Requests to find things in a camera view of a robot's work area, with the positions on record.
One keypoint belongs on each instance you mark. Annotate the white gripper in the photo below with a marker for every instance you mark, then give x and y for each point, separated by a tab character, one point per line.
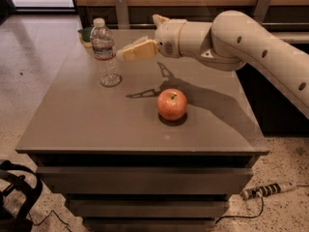
167	38

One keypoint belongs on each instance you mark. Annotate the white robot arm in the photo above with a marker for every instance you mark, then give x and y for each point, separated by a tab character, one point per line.
228	43

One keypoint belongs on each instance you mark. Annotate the clear plastic water bottle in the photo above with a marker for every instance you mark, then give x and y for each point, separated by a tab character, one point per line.
104	49

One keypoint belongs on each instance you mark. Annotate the green and yellow sponge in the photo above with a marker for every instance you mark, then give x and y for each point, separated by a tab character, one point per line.
84	36

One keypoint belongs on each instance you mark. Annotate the red apple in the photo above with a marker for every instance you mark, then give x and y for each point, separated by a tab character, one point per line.
171	104

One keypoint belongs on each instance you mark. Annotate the grey drawer cabinet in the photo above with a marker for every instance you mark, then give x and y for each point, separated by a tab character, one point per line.
121	166

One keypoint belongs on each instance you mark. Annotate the white power strip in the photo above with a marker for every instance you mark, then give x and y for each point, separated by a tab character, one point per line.
267	190

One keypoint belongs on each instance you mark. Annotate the left metal bracket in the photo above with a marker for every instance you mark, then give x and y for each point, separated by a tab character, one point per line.
122	14

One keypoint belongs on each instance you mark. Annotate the metal bracket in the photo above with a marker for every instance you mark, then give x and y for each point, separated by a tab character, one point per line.
261	7
122	14

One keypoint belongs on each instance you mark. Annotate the wooden wall shelf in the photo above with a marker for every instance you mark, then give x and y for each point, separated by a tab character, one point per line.
282	15

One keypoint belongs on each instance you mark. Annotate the right metal bracket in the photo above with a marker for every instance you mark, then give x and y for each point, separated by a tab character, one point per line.
261	7

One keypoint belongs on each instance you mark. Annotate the black bag with straps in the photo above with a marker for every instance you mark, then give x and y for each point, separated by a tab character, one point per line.
18	197

